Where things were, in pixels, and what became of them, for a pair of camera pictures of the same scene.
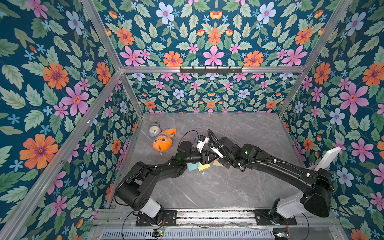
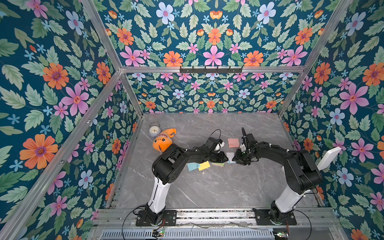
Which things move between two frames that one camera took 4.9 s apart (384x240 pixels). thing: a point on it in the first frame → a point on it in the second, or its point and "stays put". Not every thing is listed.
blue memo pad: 192,166 stays put
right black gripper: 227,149 → 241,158
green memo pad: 216,163 stays put
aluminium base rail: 122,224 stays put
